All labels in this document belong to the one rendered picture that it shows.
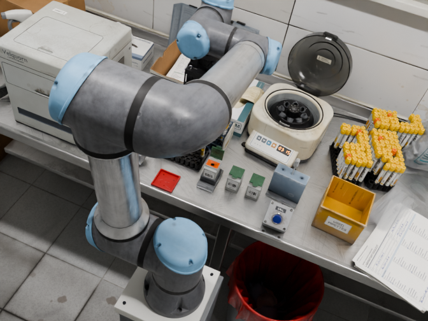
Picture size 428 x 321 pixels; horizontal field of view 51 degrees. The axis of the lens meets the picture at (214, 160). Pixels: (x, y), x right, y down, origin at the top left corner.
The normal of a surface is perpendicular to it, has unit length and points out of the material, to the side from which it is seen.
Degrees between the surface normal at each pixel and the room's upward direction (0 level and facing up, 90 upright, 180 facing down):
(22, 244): 0
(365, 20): 90
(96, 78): 18
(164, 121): 49
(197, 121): 54
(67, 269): 0
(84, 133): 96
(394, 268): 0
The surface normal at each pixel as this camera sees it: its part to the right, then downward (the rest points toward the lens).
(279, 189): -0.45, 0.62
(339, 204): 0.13, -0.66
